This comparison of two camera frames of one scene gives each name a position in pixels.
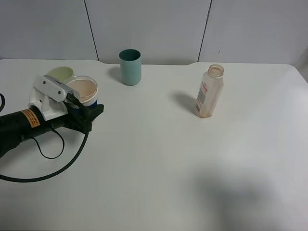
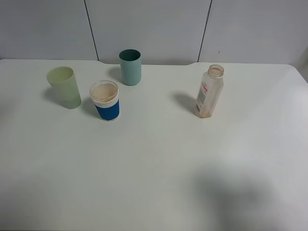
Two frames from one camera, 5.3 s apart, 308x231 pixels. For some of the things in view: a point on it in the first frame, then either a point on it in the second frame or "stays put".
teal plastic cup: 131,66 stays put
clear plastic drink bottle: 211,89 stays put
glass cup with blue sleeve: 87,87 to 105,95
